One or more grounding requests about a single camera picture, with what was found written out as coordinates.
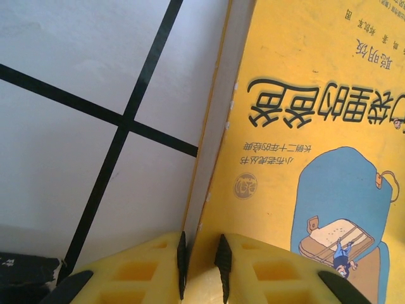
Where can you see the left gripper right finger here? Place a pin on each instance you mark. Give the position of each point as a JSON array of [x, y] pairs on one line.
[[272, 278]]

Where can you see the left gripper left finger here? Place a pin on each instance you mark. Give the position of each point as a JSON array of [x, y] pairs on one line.
[[133, 278]]

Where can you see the black book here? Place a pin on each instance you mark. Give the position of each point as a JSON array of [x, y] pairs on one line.
[[25, 278]]

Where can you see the yellow cartoon picture book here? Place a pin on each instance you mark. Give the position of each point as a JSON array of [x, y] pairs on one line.
[[284, 126]]

